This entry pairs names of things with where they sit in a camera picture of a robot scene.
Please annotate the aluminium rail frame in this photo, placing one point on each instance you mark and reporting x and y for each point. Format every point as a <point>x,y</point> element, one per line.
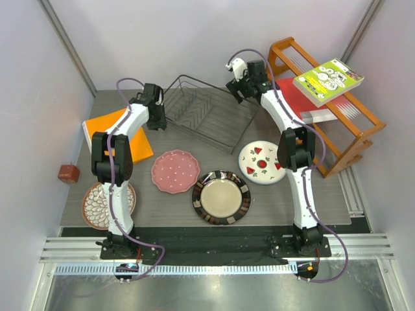
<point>361,274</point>

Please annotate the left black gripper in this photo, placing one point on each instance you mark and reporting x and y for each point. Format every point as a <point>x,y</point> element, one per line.
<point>160,124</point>

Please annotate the white watermelon pattern plate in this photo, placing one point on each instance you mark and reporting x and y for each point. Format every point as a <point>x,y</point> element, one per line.
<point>258,162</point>

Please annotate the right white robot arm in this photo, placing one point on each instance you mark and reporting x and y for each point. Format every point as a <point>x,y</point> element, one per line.
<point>296,148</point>

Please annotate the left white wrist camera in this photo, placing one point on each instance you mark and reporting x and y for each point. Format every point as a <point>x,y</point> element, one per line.
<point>159,94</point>

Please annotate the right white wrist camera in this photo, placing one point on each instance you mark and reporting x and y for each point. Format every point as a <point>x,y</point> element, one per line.
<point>238,67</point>

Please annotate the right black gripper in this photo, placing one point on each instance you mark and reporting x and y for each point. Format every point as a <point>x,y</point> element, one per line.
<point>234,86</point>

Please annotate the black wire dish rack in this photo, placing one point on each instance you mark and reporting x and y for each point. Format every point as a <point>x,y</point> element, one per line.
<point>207,112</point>

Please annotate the orange wooden shelf rack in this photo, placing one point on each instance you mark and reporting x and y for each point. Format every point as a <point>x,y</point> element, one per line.
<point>346,137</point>

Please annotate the pink polka dot plate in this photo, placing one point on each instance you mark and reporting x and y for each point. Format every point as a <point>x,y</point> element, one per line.
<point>175,171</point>

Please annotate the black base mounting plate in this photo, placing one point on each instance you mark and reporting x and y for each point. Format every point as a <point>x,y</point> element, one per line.
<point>228,245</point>

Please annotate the black rimmed beige plate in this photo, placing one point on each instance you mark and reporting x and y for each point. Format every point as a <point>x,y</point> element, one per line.
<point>221,197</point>

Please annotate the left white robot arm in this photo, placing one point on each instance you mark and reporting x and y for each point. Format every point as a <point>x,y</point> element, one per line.
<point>111,162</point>

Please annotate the brown floral pattern plate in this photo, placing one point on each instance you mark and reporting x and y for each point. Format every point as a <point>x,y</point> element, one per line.
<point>101,207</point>

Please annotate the green cover book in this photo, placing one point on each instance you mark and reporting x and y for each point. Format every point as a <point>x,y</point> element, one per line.
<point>327,81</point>

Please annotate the red file folder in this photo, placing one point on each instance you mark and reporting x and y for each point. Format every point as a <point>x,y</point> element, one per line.
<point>301,105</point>

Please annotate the orange folder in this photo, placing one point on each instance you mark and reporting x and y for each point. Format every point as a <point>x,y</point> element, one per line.
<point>139,144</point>

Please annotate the small brown red block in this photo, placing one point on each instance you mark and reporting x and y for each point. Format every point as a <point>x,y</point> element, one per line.
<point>69,173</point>

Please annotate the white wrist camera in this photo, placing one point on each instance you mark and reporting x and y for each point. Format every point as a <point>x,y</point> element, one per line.
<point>159,94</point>
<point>238,67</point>

